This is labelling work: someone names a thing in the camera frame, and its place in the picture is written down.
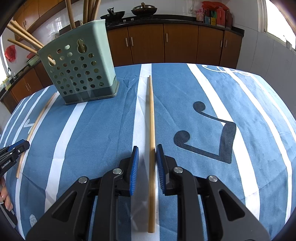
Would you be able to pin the person's left hand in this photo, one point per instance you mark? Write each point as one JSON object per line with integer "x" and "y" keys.
{"x": 5, "y": 198}

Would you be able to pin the wooden cabinets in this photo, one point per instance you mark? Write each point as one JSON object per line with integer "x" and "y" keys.
{"x": 152, "y": 42}
{"x": 43, "y": 19}

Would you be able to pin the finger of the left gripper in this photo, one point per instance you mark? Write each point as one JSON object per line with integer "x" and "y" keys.
{"x": 19, "y": 147}

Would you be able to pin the right window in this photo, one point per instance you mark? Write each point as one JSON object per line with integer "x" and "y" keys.
{"x": 274, "y": 22}

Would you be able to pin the green perforated utensil holder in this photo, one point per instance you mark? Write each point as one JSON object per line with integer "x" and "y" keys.
{"x": 80, "y": 64}

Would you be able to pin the red plastic bag on wall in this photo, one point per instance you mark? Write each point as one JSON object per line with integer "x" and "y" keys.
{"x": 10, "y": 53}

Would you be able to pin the yellow detergent bottle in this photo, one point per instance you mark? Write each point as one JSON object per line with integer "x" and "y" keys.
{"x": 7, "y": 84}

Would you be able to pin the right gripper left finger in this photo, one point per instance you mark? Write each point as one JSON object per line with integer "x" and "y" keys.
{"x": 120, "y": 181}

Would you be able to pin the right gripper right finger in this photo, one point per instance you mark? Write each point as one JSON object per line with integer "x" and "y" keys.
{"x": 175, "y": 180}

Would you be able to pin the black wok left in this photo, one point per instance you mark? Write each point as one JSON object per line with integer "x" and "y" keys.
{"x": 113, "y": 16}

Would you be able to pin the condiment bottles group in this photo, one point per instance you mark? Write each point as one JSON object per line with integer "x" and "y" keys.
{"x": 214, "y": 13}

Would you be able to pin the black wok with lid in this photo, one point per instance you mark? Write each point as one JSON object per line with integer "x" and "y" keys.
{"x": 144, "y": 10}

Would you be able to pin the green basin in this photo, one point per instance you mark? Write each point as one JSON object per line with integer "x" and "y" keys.
{"x": 32, "y": 61}

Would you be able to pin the cup on window sill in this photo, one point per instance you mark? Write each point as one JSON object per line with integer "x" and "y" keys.
{"x": 288, "y": 45}

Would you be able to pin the wooden lower cabinets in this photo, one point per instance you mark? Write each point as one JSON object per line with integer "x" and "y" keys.
{"x": 152, "y": 42}

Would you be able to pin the bamboo chopstick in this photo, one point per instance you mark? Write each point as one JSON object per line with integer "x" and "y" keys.
{"x": 70, "y": 13}
{"x": 15, "y": 31}
{"x": 29, "y": 138}
{"x": 95, "y": 9}
{"x": 51, "y": 61}
{"x": 24, "y": 32}
{"x": 90, "y": 8}
{"x": 85, "y": 11}
{"x": 152, "y": 172}

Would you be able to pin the wooden upper cabinets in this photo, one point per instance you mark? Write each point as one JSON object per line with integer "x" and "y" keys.
{"x": 43, "y": 19}

